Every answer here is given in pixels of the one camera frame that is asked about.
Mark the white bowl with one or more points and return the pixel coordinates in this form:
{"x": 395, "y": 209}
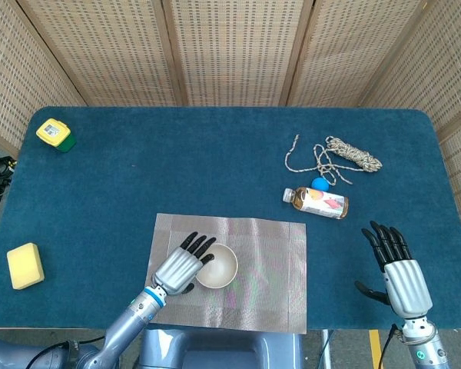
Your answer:
{"x": 221, "y": 269}

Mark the right blue-gray robot arm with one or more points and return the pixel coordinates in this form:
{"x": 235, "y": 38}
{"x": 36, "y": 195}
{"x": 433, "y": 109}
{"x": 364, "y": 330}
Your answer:
{"x": 426, "y": 346}

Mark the yellow sponge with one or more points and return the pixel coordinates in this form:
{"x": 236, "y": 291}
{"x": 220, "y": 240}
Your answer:
{"x": 25, "y": 266}

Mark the woven wood-frame folding screen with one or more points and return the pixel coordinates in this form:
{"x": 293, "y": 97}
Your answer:
{"x": 234, "y": 46}

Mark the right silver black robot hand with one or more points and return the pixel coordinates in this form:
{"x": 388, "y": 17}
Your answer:
{"x": 407, "y": 286}

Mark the green container with yellow lid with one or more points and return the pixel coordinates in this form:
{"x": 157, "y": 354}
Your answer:
{"x": 53, "y": 131}

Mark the white table leg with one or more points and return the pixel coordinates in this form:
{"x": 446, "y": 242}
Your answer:
{"x": 326, "y": 350}

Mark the small blue ball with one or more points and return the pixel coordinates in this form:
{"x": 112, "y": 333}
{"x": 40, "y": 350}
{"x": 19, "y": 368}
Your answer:
{"x": 319, "y": 183}

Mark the blue-gray robot torso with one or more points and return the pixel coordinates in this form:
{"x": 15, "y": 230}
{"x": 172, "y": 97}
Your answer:
{"x": 215, "y": 351}

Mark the yellow floor tape strip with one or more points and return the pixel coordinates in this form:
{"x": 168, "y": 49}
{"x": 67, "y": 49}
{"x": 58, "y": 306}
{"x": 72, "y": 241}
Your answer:
{"x": 375, "y": 350}

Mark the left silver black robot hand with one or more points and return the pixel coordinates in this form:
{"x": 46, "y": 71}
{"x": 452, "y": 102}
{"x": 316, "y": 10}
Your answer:
{"x": 176, "y": 269}

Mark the juice bottle with printed label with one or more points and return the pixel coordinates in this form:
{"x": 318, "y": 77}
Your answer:
{"x": 322, "y": 203}

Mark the gray woven placemat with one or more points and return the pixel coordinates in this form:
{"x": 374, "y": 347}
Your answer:
{"x": 265, "y": 269}

